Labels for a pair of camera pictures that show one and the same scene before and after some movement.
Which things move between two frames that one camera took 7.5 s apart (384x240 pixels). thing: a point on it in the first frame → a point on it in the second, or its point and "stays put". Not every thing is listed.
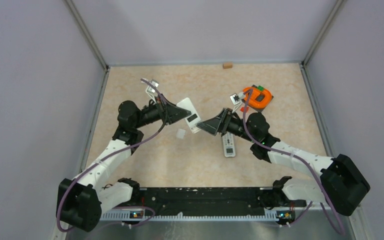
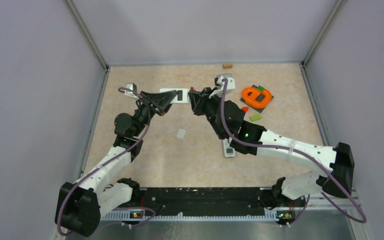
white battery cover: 180,133 stays put
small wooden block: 227,65 stays put
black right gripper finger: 213,126 → 197,102
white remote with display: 229,145 stays put
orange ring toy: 254,93 stays put
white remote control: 193,119 → 182,97
